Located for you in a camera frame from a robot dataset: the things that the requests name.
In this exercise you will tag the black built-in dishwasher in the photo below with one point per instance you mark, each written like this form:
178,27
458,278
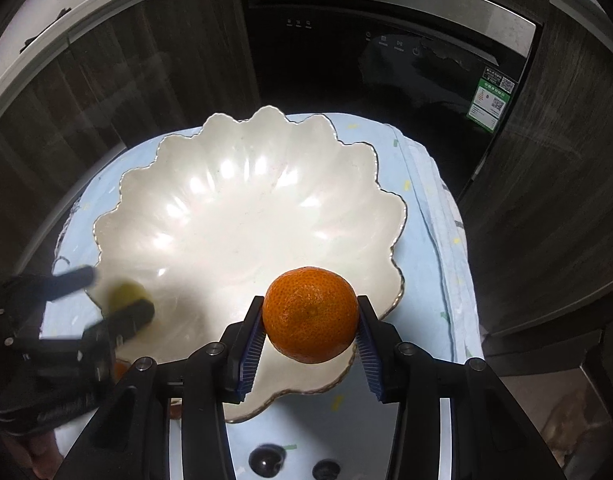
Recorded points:
412,64

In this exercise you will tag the small orange mandarin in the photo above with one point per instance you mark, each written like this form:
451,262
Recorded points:
120,368

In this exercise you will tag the dark purple plum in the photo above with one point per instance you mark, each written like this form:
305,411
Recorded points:
267,460

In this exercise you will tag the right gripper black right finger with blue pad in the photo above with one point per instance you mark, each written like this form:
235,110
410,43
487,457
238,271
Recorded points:
377,342

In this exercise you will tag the green energy label sticker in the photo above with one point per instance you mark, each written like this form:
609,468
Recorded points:
491,100

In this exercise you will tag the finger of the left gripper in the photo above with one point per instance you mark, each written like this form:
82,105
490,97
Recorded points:
122,325
37,288

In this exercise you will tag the white scalloped ceramic bowl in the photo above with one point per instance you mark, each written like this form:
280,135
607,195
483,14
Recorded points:
216,216

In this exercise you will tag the green yellow round fruit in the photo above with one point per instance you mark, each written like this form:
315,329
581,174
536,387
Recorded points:
124,294

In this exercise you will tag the light blue patterned cloth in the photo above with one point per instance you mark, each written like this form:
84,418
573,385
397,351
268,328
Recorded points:
438,310

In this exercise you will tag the large orange mandarin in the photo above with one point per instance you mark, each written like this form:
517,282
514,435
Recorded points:
310,315

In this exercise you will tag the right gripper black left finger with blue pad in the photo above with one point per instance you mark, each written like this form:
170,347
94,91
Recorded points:
244,342

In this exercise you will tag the blueberry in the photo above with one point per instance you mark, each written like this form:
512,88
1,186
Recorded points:
326,470

